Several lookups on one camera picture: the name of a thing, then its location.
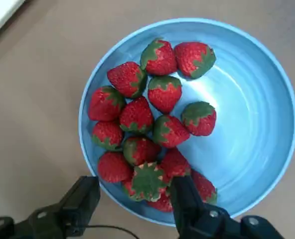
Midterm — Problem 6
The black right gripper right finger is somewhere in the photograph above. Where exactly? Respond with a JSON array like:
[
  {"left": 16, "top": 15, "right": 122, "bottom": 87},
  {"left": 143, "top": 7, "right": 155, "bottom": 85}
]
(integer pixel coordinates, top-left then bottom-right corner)
[{"left": 169, "top": 175, "right": 285, "bottom": 239}]

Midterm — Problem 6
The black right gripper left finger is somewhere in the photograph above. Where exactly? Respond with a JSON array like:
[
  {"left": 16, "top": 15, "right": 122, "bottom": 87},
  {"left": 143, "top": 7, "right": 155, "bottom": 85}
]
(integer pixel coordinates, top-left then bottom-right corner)
[{"left": 0, "top": 175, "right": 101, "bottom": 239}]

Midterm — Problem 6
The blue round plate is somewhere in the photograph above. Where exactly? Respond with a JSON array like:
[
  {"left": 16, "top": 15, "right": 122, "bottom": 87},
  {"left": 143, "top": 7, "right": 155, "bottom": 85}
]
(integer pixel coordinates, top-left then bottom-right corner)
[{"left": 78, "top": 17, "right": 295, "bottom": 228}]

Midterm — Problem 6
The thin black cable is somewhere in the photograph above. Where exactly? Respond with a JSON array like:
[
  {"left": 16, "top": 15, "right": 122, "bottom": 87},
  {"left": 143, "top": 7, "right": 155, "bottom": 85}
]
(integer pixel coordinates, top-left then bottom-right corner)
[{"left": 84, "top": 225, "right": 140, "bottom": 239}]

